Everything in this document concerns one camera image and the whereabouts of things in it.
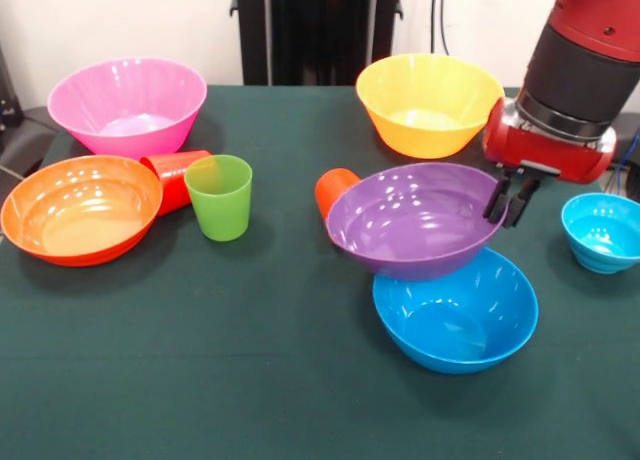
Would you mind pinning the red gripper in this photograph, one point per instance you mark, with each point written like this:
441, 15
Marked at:
545, 152

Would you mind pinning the purple bowl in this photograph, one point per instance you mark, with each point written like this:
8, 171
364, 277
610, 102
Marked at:
410, 220

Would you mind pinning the sky blue bowl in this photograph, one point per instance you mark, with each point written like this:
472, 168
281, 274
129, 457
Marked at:
450, 325

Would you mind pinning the orange cup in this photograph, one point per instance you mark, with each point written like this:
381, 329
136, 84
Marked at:
332, 185

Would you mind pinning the red cup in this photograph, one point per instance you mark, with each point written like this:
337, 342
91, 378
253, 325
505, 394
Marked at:
172, 180

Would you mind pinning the large pink bowl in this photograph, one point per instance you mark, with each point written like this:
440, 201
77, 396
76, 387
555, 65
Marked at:
125, 105

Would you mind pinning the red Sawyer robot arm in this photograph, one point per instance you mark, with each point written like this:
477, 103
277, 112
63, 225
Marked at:
580, 70

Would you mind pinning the small cyan ribbed bowl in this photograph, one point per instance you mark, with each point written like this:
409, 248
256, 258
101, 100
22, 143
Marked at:
602, 235

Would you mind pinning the large yellow bowl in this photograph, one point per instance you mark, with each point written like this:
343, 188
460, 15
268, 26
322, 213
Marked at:
430, 110

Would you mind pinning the green cup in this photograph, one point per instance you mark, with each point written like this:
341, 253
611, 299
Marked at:
220, 205

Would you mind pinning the dark green tablecloth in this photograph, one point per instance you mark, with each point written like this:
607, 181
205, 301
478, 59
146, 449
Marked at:
150, 380

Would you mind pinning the orange bowl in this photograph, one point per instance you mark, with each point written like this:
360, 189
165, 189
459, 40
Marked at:
80, 215

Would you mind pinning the black stand base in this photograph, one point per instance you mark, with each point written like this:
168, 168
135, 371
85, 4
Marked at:
20, 140

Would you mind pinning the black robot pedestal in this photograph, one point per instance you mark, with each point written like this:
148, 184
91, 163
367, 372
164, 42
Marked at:
320, 30

